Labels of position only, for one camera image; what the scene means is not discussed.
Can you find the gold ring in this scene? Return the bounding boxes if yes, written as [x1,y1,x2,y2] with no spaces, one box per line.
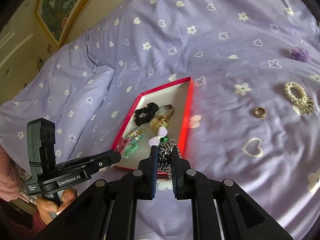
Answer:
[254,106,267,119]

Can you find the light green hair tie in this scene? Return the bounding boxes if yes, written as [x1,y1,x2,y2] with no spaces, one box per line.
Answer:
[121,142,141,159]

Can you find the pastel bead bracelet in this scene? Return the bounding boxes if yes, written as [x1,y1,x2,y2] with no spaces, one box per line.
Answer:
[125,126,146,144]

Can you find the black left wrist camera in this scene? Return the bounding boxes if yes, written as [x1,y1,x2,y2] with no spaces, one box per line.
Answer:
[27,118,56,180]

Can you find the gold watch with metal band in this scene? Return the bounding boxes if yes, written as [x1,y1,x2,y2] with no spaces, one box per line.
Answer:
[155,104,174,120]

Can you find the red shallow jewelry box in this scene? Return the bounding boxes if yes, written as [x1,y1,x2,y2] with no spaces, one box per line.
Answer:
[112,77,194,171]

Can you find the pink sleeved left forearm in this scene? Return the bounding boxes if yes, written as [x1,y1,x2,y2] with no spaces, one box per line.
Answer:
[0,147,28,202]

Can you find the framed landscape painting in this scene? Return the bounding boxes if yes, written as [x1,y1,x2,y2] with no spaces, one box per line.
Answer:
[35,0,91,48]

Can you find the purple floral bed quilt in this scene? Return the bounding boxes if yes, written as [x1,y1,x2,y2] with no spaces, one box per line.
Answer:
[1,0,319,239]

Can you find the white pearl bracelet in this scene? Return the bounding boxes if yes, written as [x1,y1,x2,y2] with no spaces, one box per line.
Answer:
[283,81,308,107]

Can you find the person's left hand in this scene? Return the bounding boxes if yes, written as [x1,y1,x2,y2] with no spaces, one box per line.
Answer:
[36,188,77,225]

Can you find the silver metal chain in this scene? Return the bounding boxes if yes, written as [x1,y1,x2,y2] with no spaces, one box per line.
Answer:
[156,138,183,179]

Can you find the translucent yellow claw clip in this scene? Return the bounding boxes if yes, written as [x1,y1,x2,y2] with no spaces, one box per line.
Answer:
[150,117,169,131]

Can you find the black fabric scrunchie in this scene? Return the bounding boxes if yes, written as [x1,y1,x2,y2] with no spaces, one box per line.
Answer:
[135,102,159,126]

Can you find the purple flower hair tie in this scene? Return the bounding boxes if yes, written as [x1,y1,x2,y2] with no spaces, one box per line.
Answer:
[289,45,312,63]

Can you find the lilac bow hair clip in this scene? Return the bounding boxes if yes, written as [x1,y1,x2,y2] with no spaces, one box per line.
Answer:
[148,126,168,147]

